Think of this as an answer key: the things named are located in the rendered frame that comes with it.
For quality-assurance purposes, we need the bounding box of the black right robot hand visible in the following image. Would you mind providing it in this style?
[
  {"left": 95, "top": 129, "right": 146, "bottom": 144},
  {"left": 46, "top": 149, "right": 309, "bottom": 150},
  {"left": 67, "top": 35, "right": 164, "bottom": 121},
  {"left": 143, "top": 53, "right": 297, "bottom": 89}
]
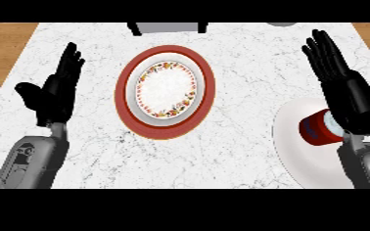
[{"left": 301, "top": 28, "right": 370, "bottom": 135}]

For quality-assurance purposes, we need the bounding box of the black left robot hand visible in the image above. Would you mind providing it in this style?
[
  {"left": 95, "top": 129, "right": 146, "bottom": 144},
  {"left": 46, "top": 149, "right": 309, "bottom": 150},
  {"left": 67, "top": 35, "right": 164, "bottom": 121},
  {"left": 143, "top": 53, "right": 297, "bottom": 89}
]
[{"left": 14, "top": 41, "right": 87, "bottom": 128}]

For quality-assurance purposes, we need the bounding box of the red can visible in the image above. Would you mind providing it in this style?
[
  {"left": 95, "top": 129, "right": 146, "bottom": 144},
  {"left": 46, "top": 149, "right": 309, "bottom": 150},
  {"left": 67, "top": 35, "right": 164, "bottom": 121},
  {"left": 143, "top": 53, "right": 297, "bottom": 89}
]
[{"left": 298, "top": 108, "right": 345, "bottom": 147}]

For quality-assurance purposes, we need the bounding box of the plain white plate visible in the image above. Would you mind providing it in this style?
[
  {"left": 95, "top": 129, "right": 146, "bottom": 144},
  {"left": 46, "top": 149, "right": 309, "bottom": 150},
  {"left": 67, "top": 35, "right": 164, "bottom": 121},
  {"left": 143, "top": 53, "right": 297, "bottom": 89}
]
[{"left": 272, "top": 98, "right": 357, "bottom": 190}]

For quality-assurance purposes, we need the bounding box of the floral rimmed white plate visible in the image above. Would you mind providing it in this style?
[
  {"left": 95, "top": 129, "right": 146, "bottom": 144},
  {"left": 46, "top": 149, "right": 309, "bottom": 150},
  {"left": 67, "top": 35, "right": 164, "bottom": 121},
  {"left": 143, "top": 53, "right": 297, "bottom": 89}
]
[{"left": 124, "top": 52, "right": 207, "bottom": 127}]

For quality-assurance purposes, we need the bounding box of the red round placemat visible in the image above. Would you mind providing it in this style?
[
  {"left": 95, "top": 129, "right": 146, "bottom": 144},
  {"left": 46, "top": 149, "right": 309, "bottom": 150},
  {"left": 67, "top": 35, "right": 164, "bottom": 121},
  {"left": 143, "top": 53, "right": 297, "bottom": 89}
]
[{"left": 112, "top": 44, "right": 217, "bottom": 141}]

